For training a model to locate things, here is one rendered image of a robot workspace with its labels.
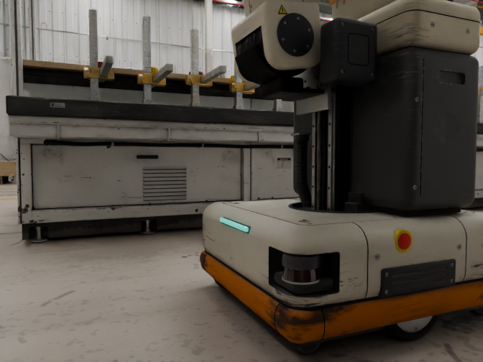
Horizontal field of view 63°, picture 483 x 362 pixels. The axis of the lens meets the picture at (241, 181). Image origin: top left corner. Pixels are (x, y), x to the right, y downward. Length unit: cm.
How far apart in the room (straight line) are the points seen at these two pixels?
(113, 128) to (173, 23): 804
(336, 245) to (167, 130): 143
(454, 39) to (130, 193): 174
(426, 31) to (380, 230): 48
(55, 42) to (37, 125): 749
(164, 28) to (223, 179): 770
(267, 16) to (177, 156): 146
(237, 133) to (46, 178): 103
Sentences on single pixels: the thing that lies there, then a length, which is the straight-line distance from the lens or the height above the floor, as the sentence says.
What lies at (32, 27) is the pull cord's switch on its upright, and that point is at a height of 133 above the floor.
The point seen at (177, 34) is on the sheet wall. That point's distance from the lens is 996.
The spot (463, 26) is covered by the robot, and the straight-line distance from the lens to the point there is 118.
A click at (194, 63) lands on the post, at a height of 92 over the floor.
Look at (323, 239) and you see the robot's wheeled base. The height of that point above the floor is 26.
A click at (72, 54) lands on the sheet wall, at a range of 944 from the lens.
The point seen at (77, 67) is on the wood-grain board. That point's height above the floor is 88.
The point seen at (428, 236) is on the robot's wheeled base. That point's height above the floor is 25.
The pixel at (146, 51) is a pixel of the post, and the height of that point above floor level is 96.
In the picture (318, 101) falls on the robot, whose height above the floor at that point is 58.
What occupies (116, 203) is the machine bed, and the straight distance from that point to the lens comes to 229.
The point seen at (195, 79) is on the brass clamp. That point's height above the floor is 84.
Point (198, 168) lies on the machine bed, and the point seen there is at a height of 37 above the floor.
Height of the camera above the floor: 42
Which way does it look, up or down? 3 degrees down
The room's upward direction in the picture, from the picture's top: straight up
